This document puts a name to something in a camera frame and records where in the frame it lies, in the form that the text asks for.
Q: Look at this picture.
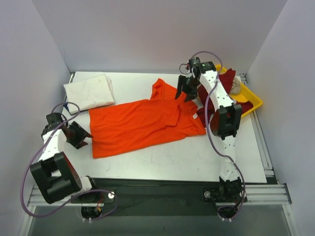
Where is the orange t shirt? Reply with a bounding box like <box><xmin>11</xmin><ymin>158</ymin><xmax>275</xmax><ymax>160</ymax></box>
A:
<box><xmin>89</xmin><ymin>79</ymin><xmax>206</xmax><ymax>159</ymax></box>

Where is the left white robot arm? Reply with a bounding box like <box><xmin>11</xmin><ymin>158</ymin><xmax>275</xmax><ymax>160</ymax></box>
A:
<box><xmin>30</xmin><ymin>112</ymin><xmax>100</xmax><ymax>204</ymax></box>

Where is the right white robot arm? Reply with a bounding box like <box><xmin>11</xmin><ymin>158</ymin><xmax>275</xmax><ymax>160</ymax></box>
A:
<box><xmin>175</xmin><ymin>57</ymin><xmax>245</xmax><ymax>201</ymax></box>

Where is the folded blue t shirt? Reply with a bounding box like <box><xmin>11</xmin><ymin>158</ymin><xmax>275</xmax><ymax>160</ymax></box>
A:
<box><xmin>63</xmin><ymin>102</ymin><xmax>73</xmax><ymax>115</ymax></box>

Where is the dark red t shirt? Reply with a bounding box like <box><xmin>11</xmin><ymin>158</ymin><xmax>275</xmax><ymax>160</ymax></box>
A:
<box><xmin>192</xmin><ymin>69</ymin><xmax>254</xmax><ymax>136</ymax></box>

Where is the beige t shirt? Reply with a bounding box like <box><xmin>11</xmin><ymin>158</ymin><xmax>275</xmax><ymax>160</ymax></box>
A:
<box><xmin>229</xmin><ymin>77</ymin><xmax>242</xmax><ymax>95</ymax></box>

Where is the folded white t shirt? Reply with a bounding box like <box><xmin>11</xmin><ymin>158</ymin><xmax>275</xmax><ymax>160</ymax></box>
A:
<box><xmin>64</xmin><ymin>74</ymin><xmax>115</xmax><ymax>115</ymax></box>

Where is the yellow plastic bin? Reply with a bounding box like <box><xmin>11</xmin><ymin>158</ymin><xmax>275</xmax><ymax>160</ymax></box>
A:
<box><xmin>230</xmin><ymin>76</ymin><xmax>263</xmax><ymax>118</ymax></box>

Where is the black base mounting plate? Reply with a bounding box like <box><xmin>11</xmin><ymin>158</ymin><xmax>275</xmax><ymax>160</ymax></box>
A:
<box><xmin>71</xmin><ymin>178</ymin><xmax>244</xmax><ymax>217</ymax></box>

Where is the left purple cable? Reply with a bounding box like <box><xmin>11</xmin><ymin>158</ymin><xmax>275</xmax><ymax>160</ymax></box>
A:
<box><xmin>20</xmin><ymin>102</ymin><xmax>119</xmax><ymax>220</ymax></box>

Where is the purple cable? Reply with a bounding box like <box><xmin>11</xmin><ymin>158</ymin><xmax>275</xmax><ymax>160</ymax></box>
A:
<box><xmin>20</xmin><ymin>102</ymin><xmax>119</xmax><ymax>220</ymax></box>
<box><xmin>189</xmin><ymin>51</ymin><xmax>248</xmax><ymax>220</ymax></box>

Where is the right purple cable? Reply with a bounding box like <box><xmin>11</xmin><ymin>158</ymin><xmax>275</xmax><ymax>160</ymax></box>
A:
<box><xmin>189</xmin><ymin>51</ymin><xmax>248</xmax><ymax>220</ymax></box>

